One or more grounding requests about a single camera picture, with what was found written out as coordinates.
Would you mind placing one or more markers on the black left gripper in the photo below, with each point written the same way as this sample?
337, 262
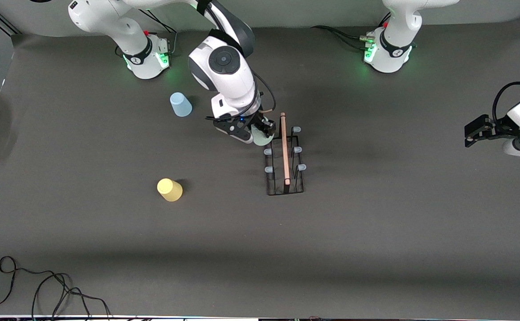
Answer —
498, 125

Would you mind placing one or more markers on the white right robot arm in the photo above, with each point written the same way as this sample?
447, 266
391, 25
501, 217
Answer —
224, 62

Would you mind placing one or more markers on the yellow plastic cup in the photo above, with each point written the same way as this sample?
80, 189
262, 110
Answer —
169, 190

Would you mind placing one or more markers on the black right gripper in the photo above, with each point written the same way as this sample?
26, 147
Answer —
258, 121

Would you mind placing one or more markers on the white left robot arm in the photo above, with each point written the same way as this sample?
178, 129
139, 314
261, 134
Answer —
398, 26

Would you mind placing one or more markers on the dark grey table cover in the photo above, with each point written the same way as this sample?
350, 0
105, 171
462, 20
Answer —
286, 245

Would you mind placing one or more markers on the light blue plastic cup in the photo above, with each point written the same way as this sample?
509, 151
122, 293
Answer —
181, 106

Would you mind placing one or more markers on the white table edge strip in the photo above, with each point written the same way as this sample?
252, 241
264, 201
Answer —
108, 318

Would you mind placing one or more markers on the pale green plastic cup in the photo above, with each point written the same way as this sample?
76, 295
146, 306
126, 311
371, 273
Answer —
263, 141

